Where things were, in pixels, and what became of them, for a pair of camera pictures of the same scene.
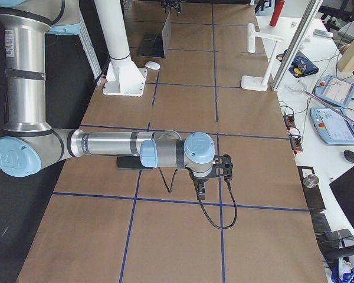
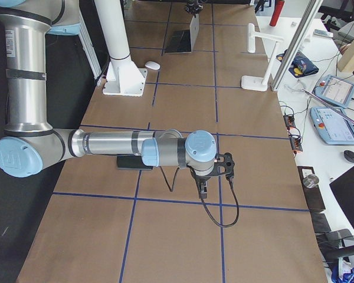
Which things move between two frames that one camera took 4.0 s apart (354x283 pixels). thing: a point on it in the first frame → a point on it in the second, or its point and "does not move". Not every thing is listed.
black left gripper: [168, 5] → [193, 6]
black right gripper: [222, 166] does not move
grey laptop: [155, 44] → [179, 42]
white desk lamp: [256, 84] does not move
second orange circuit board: [295, 141] does not move
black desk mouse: [352, 157] does not move
